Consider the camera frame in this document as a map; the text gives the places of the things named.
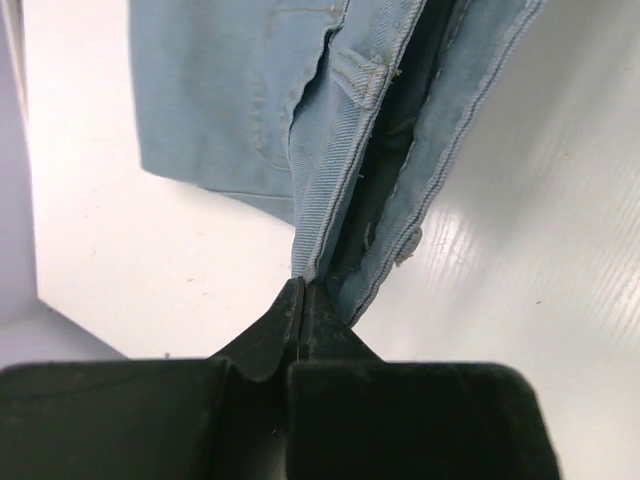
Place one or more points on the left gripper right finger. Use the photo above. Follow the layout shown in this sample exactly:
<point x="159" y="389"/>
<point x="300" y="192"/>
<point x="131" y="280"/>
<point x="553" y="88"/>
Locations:
<point x="327" y="336"/>

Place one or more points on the light blue denim skirt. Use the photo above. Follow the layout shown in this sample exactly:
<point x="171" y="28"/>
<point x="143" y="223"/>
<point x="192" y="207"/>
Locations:
<point x="342" y="118"/>

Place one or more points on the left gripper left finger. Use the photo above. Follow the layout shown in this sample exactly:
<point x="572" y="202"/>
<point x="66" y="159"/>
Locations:
<point x="272" y="341"/>

